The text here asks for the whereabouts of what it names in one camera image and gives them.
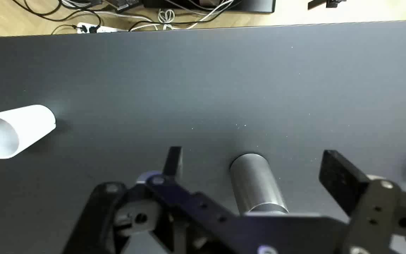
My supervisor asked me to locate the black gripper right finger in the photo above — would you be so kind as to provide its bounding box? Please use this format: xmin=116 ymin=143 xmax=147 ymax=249
xmin=319 ymin=149 xmax=406 ymax=254

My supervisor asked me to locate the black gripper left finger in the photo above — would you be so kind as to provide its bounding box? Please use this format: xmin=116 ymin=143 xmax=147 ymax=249
xmin=61 ymin=146 xmax=353 ymax=254

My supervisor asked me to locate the stainless steel flask body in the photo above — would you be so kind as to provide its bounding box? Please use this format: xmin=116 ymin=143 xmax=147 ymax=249
xmin=229 ymin=151 xmax=291 ymax=218

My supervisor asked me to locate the white paper cup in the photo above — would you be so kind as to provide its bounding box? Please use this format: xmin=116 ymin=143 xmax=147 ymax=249
xmin=0 ymin=103 xmax=58 ymax=161

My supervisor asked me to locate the white power strip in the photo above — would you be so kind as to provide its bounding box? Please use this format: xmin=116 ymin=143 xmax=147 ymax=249
xmin=75 ymin=22 xmax=120 ymax=36

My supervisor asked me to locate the small black bracket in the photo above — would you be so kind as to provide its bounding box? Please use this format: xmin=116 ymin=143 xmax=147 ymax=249
xmin=307 ymin=0 xmax=352 ymax=12

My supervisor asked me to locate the white cable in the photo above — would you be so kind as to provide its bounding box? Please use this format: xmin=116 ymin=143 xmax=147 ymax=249
xmin=101 ymin=0 xmax=236 ymax=33

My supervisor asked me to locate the black cable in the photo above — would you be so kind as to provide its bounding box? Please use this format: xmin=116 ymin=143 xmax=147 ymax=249
xmin=12 ymin=0 xmax=104 ymax=36

